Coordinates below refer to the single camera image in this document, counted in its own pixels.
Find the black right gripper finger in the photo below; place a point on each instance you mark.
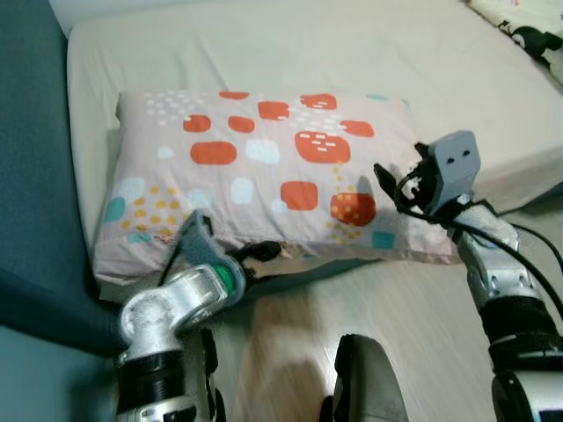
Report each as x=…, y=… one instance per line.
x=389, y=185

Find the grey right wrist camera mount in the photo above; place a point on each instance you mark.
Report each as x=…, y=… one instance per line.
x=457, y=163

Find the grey left robot leg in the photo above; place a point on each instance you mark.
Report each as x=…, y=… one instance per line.
x=211, y=378

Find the cream cartoon print quilt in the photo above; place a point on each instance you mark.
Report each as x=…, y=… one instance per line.
x=528, y=26

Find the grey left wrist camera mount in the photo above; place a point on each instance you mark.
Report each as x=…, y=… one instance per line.
x=201, y=242

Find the grey robot leg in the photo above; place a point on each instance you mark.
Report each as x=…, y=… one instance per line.
x=211, y=378
x=369, y=387

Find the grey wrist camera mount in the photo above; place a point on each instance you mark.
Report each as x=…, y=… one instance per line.
x=201, y=242
x=457, y=163

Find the cream sheeted mattress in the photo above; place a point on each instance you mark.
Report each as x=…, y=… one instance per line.
x=352, y=53

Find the pink patterned pillow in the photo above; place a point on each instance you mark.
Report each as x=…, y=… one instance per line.
x=264, y=176

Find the grey right robot leg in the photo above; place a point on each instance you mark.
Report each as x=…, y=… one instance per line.
x=369, y=387

